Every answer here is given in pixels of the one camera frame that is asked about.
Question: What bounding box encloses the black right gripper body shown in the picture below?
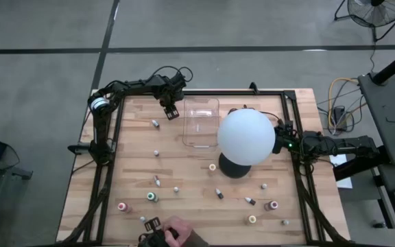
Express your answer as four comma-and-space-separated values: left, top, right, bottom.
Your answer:
272, 135, 289, 155

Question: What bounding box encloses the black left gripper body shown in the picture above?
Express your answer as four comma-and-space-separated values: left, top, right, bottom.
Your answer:
158, 85, 181, 108

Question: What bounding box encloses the clear plastic bin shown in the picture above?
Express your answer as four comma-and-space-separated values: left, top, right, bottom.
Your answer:
182, 97, 220, 149

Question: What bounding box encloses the person's forearm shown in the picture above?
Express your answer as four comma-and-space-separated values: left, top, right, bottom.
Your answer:
183, 230, 211, 247

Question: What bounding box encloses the large maroon food coloring bottle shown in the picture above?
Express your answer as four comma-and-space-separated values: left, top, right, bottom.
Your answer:
263, 200, 280, 212

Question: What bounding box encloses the black lamp with round base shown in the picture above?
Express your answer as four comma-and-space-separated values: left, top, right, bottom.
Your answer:
217, 108, 276, 179

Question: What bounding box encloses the white paper sheet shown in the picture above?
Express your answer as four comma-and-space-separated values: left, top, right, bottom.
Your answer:
329, 153, 354, 190

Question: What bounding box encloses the black power adapter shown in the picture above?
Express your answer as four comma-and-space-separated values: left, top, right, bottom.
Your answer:
333, 106, 348, 130

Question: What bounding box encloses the black diagonal beam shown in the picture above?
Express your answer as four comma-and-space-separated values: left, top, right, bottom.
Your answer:
333, 154, 390, 182

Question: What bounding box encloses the grey side table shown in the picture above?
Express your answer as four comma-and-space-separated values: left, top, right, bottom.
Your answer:
357, 70, 395, 167

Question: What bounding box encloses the grey desk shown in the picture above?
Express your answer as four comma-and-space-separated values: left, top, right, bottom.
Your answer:
370, 163, 395, 247

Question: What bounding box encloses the person's hand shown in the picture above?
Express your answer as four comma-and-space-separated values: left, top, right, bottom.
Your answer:
162, 215, 195, 247

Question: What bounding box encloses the black handheld device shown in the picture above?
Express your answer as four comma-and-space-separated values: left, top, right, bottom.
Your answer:
137, 217, 180, 247

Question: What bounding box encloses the black pole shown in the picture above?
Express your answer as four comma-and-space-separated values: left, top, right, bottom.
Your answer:
371, 43, 395, 86

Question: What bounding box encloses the black floor fan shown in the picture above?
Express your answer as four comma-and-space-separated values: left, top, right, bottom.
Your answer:
333, 0, 395, 43

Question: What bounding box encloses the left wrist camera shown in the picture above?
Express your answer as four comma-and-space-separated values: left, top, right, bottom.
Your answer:
172, 72, 187, 91

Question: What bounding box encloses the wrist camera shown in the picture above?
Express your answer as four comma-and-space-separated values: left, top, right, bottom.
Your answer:
172, 72, 187, 91
278, 119, 295, 137

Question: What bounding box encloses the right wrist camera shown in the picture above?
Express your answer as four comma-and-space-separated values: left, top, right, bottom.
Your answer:
278, 119, 295, 137

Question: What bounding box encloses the black lamp power cable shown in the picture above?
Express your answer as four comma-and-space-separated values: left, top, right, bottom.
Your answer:
227, 104, 285, 127

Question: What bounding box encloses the yellow cable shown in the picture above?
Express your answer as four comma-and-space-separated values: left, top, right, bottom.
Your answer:
327, 77, 360, 130

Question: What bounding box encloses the black bracket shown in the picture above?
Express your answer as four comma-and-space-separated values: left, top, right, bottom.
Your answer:
67, 143, 92, 155

